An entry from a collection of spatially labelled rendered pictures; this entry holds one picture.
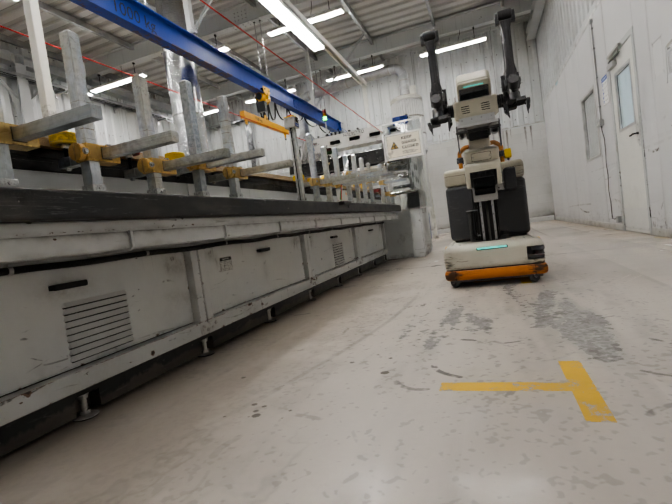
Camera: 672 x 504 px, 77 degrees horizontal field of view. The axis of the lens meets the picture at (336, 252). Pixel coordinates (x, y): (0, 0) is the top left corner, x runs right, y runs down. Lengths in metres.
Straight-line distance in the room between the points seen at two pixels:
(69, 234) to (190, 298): 0.81
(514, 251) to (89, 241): 2.35
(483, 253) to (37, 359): 2.39
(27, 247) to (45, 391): 0.47
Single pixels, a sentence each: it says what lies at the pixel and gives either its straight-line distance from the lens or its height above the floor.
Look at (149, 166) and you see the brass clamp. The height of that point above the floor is 0.79.
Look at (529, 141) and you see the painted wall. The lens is 11.96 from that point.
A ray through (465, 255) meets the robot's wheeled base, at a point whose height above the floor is 0.22.
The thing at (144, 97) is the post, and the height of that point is 1.03.
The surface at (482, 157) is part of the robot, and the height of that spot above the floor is 0.83.
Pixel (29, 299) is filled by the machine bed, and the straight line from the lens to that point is 1.56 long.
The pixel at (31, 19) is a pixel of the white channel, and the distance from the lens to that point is 2.86.
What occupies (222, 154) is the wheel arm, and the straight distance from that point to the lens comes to 1.49.
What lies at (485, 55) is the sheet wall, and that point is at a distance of 12.46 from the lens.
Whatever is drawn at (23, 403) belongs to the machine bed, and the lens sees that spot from 1.53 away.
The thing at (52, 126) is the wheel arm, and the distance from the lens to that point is 1.20.
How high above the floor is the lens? 0.50
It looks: 3 degrees down
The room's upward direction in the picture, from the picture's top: 8 degrees counter-clockwise
